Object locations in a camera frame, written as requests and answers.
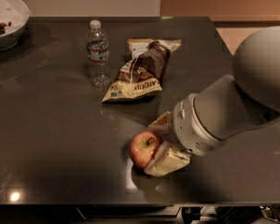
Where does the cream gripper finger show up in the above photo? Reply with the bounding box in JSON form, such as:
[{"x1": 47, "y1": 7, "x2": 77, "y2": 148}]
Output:
[
  {"x1": 144, "y1": 141, "x2": 191, "y2": 177},
  {"x1": 147, "y1": 111, "x2": 172, "y2": 134}
]

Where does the red apple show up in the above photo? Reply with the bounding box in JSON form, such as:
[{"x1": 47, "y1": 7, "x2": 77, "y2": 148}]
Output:
[{"x1": 130, "y1": 131, "x2": 163, "y2": 169}]

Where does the brown chip bag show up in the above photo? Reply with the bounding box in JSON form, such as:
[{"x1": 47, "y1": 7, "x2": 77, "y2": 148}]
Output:
[{"x1": 102, "y1": 38, "x2": 181, "y2": 103}]

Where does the white bowl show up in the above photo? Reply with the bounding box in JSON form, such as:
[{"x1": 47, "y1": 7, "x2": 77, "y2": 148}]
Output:
[{"x1": 0, "y1": 0, "x2": 31, "y2": 51}]

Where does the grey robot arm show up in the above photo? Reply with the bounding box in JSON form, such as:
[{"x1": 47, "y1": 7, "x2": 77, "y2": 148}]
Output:
[{"x1": 144, "y1": 26, "x2": 280, "y2": 176}]

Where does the clear plastic water bottle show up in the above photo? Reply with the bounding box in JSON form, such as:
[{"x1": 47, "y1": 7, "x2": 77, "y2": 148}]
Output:
[{"x1": 86, "y1": 20, "x2": 110, "y2": 87}]

